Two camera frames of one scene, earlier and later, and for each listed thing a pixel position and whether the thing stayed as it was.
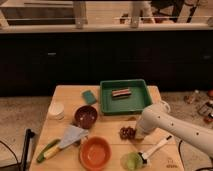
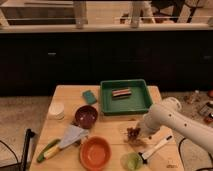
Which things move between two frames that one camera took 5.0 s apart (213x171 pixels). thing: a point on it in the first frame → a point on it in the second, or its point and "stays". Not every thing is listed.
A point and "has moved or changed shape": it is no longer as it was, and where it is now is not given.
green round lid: [131, 161] stays
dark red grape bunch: [126, 133] has moved or changed shape
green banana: [49, 146] stays
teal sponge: [89, 96] stays
